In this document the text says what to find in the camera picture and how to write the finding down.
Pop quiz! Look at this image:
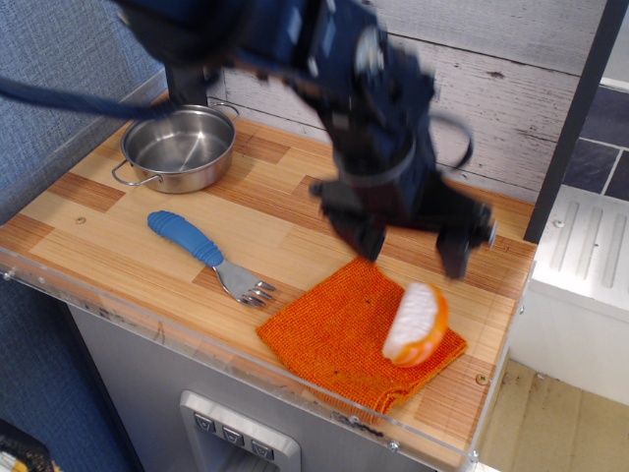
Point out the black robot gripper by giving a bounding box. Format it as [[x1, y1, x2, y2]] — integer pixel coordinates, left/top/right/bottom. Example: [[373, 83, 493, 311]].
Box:
[[310, 145, 496, 280]]

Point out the salmon nigiri sushi toy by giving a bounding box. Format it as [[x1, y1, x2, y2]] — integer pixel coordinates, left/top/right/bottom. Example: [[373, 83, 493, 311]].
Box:
[[382, 282, 449, 368]]

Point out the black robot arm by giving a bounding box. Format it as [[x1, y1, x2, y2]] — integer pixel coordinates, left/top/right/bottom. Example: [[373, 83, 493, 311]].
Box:
[[121, 1, 495, 279]]

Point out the orange knitted cloth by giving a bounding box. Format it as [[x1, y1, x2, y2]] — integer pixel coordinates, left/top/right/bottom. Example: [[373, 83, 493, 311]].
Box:
[[257, 258, 468, 421]]

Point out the white grooved side unit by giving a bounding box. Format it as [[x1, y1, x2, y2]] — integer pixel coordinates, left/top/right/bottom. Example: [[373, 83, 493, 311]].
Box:
[[509, 186, 628, 404]]

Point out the small stainless steel pot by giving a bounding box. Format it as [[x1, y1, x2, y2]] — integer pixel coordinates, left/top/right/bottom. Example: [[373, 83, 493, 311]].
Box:
[[111, 102, 240, 194]]

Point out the grey cabinet with button panel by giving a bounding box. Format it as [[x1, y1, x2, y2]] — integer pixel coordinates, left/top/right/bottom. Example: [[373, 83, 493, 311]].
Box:
[[71, 307, 472, 471]]

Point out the clear acrylic table guard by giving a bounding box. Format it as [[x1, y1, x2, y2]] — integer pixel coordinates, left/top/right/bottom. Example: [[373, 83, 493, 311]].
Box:
[[1, 238, 534, 471]]

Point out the blue handled metal fork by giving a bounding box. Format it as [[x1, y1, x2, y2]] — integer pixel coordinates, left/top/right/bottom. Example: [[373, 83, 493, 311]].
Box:
[[147, 210, 275, 308]]

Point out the dark metal frame post right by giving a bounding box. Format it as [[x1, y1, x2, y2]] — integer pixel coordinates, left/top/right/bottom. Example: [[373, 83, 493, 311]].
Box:
[[524, 0, 628, 244]]

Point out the dark metal frame post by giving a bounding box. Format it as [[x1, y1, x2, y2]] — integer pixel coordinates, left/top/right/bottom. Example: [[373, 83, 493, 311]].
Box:
[[524, 0, 628, 244], [165, 64, 207, 106]]

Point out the dark metal frame post left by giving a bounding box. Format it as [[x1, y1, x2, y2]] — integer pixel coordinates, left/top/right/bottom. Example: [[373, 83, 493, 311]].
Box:
[[165, 64, 207, 106]]

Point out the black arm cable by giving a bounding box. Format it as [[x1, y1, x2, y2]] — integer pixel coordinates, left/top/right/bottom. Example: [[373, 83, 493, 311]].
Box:
[[0, 76, 183, 122]]

